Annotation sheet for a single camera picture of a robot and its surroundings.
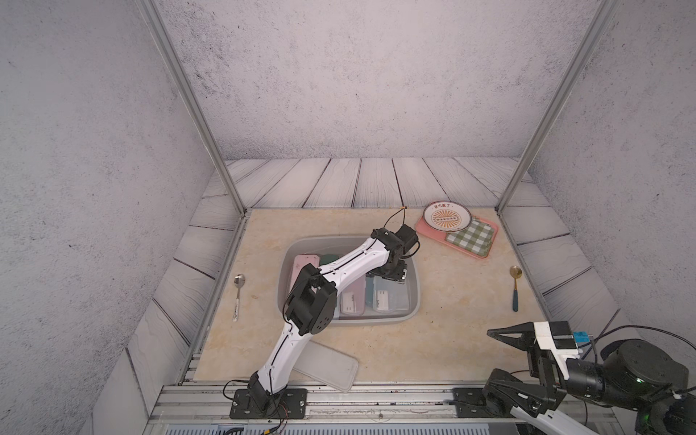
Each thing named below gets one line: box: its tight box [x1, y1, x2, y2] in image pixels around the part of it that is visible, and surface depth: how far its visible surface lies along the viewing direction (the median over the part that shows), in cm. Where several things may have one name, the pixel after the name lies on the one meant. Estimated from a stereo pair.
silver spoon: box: [232, 273, 246, 322], surface depth 98 cm
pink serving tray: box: [415, 201, 500, 260], surface depth 114 cm
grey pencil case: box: [292, 340, 359, 393], surface depth 79 cm
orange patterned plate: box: [423, 200, 473, 233], surface depth 120 cm
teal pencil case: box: [365, 276, 374, 307], surface depth 91 cm
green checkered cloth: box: [445, 215, 495, 258], surface depth 111 cm
